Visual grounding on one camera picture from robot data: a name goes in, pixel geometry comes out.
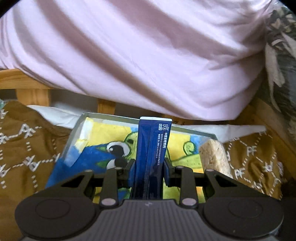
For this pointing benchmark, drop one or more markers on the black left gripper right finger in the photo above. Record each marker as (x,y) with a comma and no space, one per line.
(183,178)

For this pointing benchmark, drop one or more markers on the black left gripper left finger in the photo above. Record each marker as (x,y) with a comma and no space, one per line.
(114,179)

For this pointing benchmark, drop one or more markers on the dark blue stick packet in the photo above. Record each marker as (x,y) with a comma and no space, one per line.
(152,141)

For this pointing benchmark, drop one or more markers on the rice cracker bar packet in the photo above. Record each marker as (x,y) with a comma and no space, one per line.
(213,156)

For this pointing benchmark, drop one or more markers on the grey tray with cartoon drawing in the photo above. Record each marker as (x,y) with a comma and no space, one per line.
(99,145)

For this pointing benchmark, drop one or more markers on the brown printed blanket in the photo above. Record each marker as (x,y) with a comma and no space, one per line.
(70,210)

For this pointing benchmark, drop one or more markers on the pink bed sheet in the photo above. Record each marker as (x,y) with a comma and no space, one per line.
(197,60)

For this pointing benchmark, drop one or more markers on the grey floral patterned fabric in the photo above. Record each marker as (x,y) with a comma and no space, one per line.
(280,59)

